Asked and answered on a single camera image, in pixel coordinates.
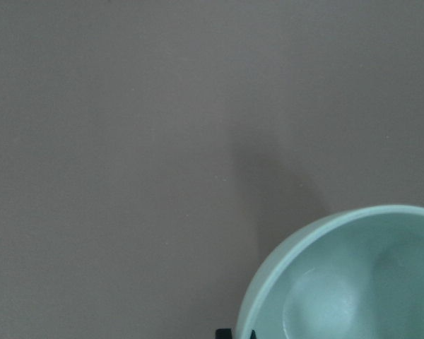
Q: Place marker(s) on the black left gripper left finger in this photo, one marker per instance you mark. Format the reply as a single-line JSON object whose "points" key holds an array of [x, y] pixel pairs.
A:
{"points": [[223, 333]]}

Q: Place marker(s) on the green bowl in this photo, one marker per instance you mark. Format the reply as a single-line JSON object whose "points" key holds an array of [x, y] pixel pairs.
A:
{"points": [[355, 274]]}

